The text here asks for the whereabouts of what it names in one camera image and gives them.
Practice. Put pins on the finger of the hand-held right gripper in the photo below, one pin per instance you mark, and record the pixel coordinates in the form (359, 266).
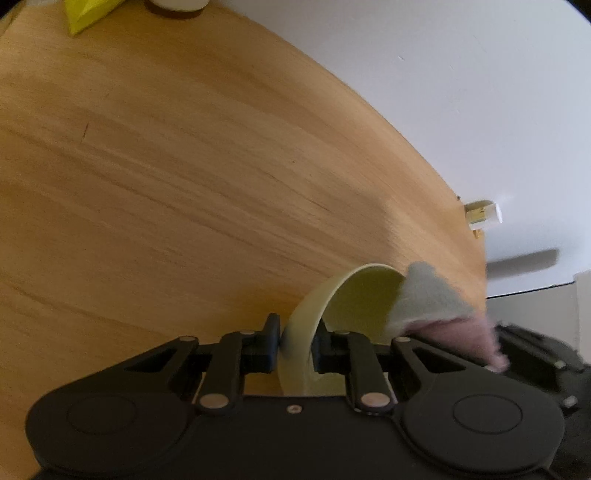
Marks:
(540, 355)

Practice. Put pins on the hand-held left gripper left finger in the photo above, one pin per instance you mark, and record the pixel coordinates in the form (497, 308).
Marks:
(272, 344)

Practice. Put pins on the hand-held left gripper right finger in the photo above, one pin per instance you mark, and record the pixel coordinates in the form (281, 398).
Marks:
(321, 347)

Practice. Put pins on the pale green bowl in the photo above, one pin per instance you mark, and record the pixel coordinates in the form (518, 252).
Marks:
(360, 304)

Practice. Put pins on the pink and grey cloth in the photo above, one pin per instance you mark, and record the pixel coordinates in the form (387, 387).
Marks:
(429, 309)

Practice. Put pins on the yellow crumpled bag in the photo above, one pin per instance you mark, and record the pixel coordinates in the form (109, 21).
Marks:
(90, 11)

